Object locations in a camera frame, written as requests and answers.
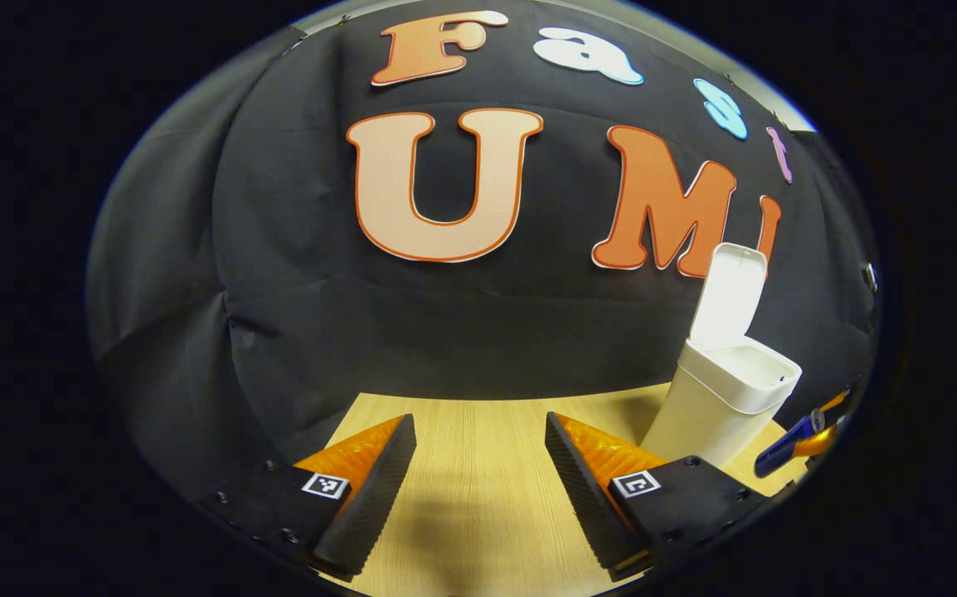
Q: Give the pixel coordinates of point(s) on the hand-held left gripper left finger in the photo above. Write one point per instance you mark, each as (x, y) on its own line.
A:
(379, 489)

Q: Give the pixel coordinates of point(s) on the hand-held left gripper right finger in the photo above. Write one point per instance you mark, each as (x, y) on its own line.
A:
(582, 489)

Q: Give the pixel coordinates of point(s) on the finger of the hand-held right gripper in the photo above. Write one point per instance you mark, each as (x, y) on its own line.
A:
(820, 444)
(833, 402)

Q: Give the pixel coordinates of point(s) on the white desktop garbage bin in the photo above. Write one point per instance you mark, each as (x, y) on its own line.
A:
(719, 406)

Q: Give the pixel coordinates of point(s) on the wooden desktop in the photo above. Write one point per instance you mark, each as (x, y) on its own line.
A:
(478, 514)

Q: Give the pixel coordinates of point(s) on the black backdrop cloth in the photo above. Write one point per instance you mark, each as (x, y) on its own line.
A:
(279, 290)

